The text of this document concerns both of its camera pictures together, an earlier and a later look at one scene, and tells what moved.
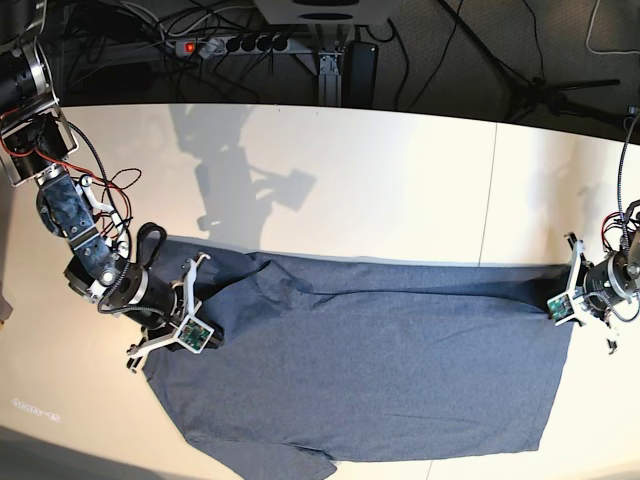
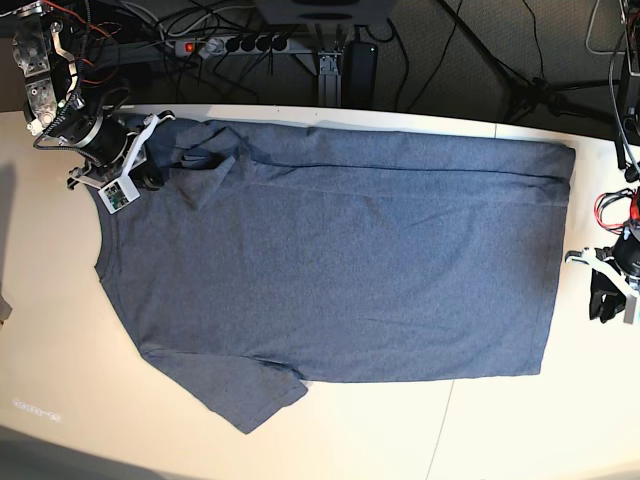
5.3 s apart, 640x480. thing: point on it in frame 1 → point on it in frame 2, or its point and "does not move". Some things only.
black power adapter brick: x=359 y=72 does not move
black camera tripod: x=542 y=94 does not move
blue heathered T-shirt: x=332 y=359 → x=274 y=252
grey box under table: x=283 y=12 does not move
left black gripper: x=150 y=302 → x=105 y=143
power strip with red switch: x=230 y=46 does not move
